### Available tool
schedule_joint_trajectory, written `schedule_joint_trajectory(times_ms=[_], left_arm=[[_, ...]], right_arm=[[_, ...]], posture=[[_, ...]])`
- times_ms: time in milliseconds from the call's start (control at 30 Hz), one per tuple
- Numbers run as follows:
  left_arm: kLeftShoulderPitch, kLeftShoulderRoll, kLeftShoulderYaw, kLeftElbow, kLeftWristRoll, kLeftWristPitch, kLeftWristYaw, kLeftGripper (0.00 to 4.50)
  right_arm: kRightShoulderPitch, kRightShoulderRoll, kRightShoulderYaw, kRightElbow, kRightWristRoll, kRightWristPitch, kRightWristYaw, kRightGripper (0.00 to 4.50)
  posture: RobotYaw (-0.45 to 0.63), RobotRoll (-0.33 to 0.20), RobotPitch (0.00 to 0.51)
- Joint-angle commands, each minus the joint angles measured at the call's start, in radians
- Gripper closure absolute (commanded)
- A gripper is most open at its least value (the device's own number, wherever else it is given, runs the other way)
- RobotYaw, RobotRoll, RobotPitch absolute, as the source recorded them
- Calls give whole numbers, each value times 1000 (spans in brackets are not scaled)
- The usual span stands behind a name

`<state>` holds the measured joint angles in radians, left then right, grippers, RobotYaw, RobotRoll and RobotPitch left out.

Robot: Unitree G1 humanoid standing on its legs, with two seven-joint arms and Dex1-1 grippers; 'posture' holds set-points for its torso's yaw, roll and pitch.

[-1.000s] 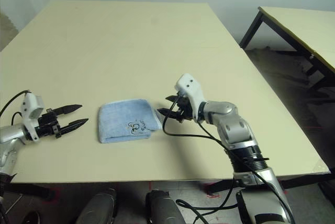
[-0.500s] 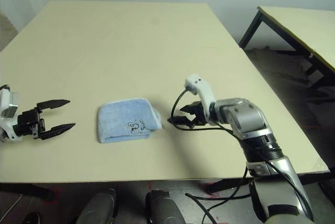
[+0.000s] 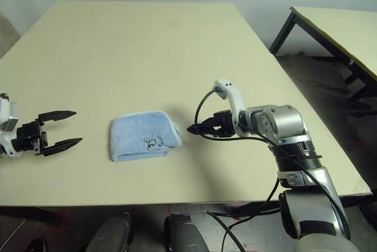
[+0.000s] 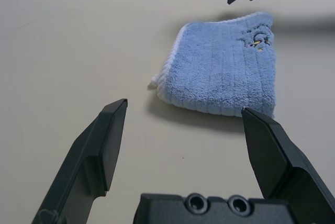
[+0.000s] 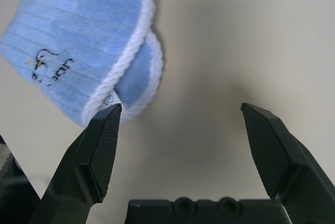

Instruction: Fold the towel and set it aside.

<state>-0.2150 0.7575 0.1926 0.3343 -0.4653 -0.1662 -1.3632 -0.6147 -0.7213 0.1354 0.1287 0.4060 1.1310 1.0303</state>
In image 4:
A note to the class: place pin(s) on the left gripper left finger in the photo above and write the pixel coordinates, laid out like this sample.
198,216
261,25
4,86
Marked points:
89,156

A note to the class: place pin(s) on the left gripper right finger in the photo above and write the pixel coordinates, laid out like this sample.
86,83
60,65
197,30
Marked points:
282,161

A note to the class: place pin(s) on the light blue terry towel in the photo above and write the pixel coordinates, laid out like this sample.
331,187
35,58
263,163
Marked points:
225,69

